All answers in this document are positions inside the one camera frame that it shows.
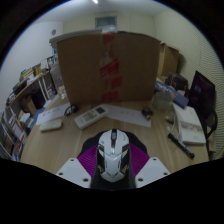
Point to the white and black computer mouse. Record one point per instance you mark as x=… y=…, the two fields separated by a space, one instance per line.
x=113 y=156

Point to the black marker pen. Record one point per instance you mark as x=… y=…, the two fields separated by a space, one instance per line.
x=181 y=145

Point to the long blue box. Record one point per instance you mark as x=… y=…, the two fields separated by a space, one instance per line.
x=178 y=97

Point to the tall narrow cardboard box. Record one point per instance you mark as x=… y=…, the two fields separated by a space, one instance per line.
x=168 y=60

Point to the black monitor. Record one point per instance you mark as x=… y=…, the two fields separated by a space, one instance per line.
x=201 y=93

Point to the black chair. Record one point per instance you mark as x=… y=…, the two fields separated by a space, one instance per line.
x=210 y=128

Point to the ceiling light tube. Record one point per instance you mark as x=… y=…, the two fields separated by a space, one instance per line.
x=95 y=1

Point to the large brown cardboard box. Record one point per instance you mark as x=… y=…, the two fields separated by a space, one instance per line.
x=80 y=70

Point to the window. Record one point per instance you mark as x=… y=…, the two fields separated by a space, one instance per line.
x=106 y=21

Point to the white open notebook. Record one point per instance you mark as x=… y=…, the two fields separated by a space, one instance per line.
x=190 y=126

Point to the wooden side desk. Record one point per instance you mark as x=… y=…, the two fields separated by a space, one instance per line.
x=30 y=90

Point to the round wall clock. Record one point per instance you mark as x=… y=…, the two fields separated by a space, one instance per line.
x=53 y=32

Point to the plain white flat remote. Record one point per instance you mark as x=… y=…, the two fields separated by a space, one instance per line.
x=51 y=125

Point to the small dark clip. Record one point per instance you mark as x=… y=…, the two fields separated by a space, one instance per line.
x=147 y=112

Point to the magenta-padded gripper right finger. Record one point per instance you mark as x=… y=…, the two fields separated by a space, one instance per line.
x=151 y=170

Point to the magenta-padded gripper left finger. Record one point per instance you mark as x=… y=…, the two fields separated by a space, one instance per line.
x=75 y=171

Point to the white remote control with display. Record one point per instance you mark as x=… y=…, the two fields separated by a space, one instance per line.
x=90 y=117

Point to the clear plastic container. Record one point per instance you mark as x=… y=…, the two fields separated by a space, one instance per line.
x=162 y=100

